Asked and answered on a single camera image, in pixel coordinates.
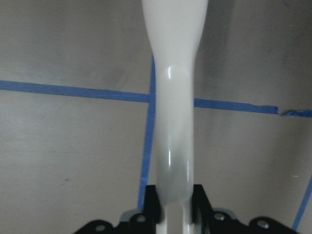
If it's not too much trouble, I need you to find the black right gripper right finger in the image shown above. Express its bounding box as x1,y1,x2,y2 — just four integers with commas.
191,184,214,226

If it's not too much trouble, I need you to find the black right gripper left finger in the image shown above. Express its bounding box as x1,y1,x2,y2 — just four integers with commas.
143,185,162,224

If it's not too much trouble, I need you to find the white hand brush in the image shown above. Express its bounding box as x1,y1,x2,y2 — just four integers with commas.
142,0,208,234

